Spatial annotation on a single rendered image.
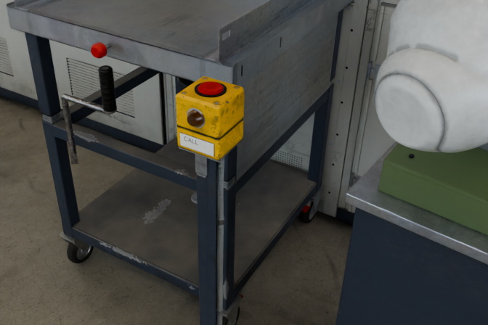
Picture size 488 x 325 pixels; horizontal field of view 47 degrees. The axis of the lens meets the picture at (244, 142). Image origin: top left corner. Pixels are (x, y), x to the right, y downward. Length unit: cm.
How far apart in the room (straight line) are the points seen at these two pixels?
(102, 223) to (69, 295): 23
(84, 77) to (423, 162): 175
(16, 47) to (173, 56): 159
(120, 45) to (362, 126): 86
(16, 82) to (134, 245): 132
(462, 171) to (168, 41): 63
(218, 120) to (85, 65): 158
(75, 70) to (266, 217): 110
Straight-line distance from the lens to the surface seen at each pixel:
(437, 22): 72
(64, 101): 139
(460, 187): 88
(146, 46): 118
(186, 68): 113
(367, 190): 93
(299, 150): 195
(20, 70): 271
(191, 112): 84
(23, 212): 214
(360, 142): 182
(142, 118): 228
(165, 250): 164
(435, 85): 69
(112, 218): 176
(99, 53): 121
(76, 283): 183
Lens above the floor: 130
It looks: 33 degrees down
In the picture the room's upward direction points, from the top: 2 degrees clockwise
